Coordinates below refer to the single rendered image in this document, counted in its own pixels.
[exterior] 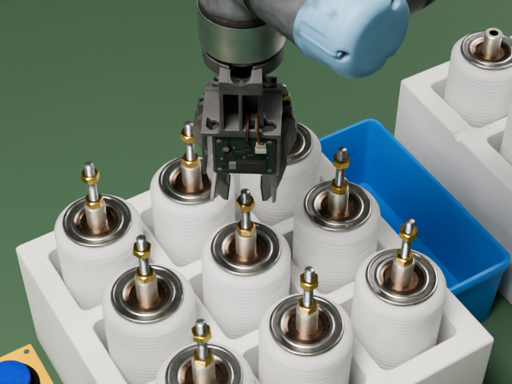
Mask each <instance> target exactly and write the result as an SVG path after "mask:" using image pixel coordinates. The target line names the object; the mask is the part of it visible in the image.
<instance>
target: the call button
mask: <svg viewBox="0 0 512 384"><path fill-rule="evenodd" d="M0 384H31V376H30V371H29V369H28V368H27V367H26V365H24V364H23V363H22V362H19V361H16V360H5V361H2V362H0Z"/></svg>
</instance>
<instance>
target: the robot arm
mask: <svg viewBox="0 0 512 384"><path fill-rule="evenodd" d="M436 1H438V0H197V20H198V36H199V41H200V45H201V46H202V54H203V61H204V62H205V64H206V65H207V67H208V68H209V69H211V70H212V71H213V72H215V73H216V74H218V75H213V77H212V81H210V82H208V83H206V84H205V85H204V88H203V94H204V95H205V97H204V98H198V101H197V110H196V113H195V116H194V128H193V135H194V138H195V140H196V141H197V143H198V145H199V146H200V148H201V149H202V165H203V174H206V173H207V174H208V177H209V179H210V182H211V184H212V186H211V194H210V199H211V200H212V201H214V197H215V194H216V192H217V193H218V194H219V195H220V196H221V198H223V199H224V200H228V199H229V188H230V181H231V175H230V174H262V175H261V196H262V201H268V199H269V198H270V197H272V203H275V201H276V198H277V188H278V187H279V185H280V182H281V180H282V177H283V174H284V172H285V170H286V165H287V157H288V155H289V152H290V150H291V148H292V147H293V144H294V143H295V141H296V129H297V123H296V116H295V114H294V112H293V101H292V100H285V101H284V100H283V98H284V97H286V87H285V86H283V85H282V84H280V83H279V82H278V81H277V77H272V76H266V75H268V74H269V73H271V72H272V71H274V70H275V69H276V68H277V67H278V66H279V65H280V64H281V62H282V60H283V52H284V43H285V40H286V38H287V39H288V40H289V41H291V42H292V43H294V44H295V45H296V46H297V47H298V48H299V50H300V51H301V52H302V53H303V54H304V55H306V56H307V57H309V58H310V59H312V60H314V61H316V62H320V63H321V64H323V65H324V66H326V67H328V68H329V69H330V70H332V71H333V72H335V73H337V74H338V75H340V76H342V77H345V78H352V79H354V78H364V77H367V76H369V75H372V74H373V73H375V72H377V71H379V70H380V69H381V68H382V67H383V66H384V65H385V63H386V60H387V59H388V58H389V57H390V56H394V55H395V54H396V53H397V51H398V49H399V48H400V46H401V45H402V43H403V41H404V39H405V36H406V34H407V32H408V27H409V23H410V16H411V15H413V14H414V13H416V12H418V11H420V10H421V9H423V8H425V7H427V6H428V5H430V4H432V3H434V2H436ZM229 173H230V174H229Z"/></svg>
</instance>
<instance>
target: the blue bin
mask: <svg viewBox="0 0 512 384"><path fill-rule="evenodd" d="M319 142H320V144H321V148H322V153H323V154H324V155H325V156H326V157H327V158H328V160H329V161H330V162H331V163H332V164H333V158H334V154H336V153H338V148H339V147H340V146H343V147H345V148H346V149H347V154H348V155H349V156H350V161H349V167H348V168H345V177H346V179H347V180H348V181H349V182H351V183H354V184H357V185H359V186H361V187H363V188H364V189H366V190H367V191H368V192H369V193H370V194H371V195H372V196H373V197H374V198H375V199H376V201H377V203H378V204H379V209H380V216H381V217H382V218H383V219H384V220H385V221H386V222H387V223H388V224H389V225H390V226H391V227H392V228H393V230H394V231H395V232H396V233H397V234H398V235H399V233H400V226H401V225H404V224H405V220H406V219H407V218H412V219H413V220H414V221H415V224H414V225H415V226H416V227H417V228H418V233H417V239H416V240H414V241H412V243H411V249H412V250H414V251H418V252H420V253H422V254H424V255H426V256H427V257H429V258H430V259H431V260H432V261H433V262H434V263H435V264H436V265H437V266H438V267H439V268H440V269H441V270H442V272H443V275H444V276H445V279H446V287H447V288H448V289H449V290H450V292H451V293H452V294H453V295H454V296H455V297H456V298H457V299H458V300H459V301H460V302H461V303H462V304H463V305H464V306H465V307H466V308H467V309H468V311H469V312H470V313H471V314H472V315H473V316H474V317H475V318H476V319H477V321H478V322H479V323H482V322H484V321H485V320H486V319H487V318H488V315H489V312H490V311H491V307H492V304H493V302H494V298H495V295H496V292H497V290H498V286H499V283H500V281H501V277H502V274H503V272H505V271H506V269H508V266H509V264H510V255H509V253H508V252H507V251H506V250H505V249H504V248H503V247H502V246H501V244H500V243H499V242H498V241H497V240H496V239H495V238H494V237H493V236H492V235H491V234H490V233H489V232H488V231H487V230H486V229H485V228H484V227H483V226H482V225H481V224H480V223H479V222H478V221H477V220H476V219H475V218H474V217H473V216H472V215H471V214H470V213H469V212H468V211H467V210H466V209H465V208H464V207H463V206H462V205H461V204H460V203H459V202H458V201H457V200H456V199H455V198H454V197H453V196H452V195H451V194H450V193H449V192H448V191H447V190H446V188H445V187H444V186H443V185H442V184H441V183H440V182H439V181H438V180H437V179H436V178H435V177H434V176H433V175H432V174H431V173H430V172H429V171H428V170H427V169H426V168H425V167H424V166H423V165H422V164H421V163H420V162H419V161H418V160H417V159H416V158H415V157H414V156H413V155H412V154H411V153H410V152H409V151H408V150H407V149H406V148H405V147H404V146H403V145H402V144H401V143H400V142H399V141H398V140H397V139H396V138H395V137H394V136H393V135H392V134H391V133H390V132H389V131H388V130H387V129H386V128H385V127H384V126H383V125H382V124H381V123H380V122H379V121H378V120H374V119H365V120H361V121H360V122H358V123H355V124H353V125H350V126H348V127H345V128H343V129H342V130H338V131H337V132H334V133H332V134H329V135H327V136H324V137H322V138H320V139H319Z"/></svg>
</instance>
